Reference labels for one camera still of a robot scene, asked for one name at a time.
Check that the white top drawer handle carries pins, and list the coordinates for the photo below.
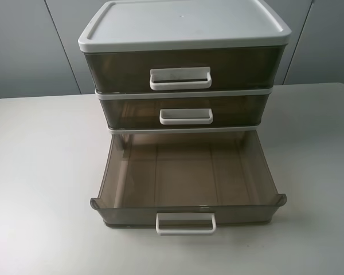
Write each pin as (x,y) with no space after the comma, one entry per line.
(168,79)

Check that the white bottom drawer handle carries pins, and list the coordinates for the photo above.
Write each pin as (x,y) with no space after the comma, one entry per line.
(186,231)

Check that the brown translucent drawer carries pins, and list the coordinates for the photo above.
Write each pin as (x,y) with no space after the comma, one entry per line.
(230,68)
(227,111)
(178,182)

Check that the white drawer cabinet frame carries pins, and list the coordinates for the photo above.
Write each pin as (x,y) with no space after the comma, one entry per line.
(137,26)

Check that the white drawer handle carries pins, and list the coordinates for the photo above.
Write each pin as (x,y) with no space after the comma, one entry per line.
(168,79)
(186,121)
(186,231)

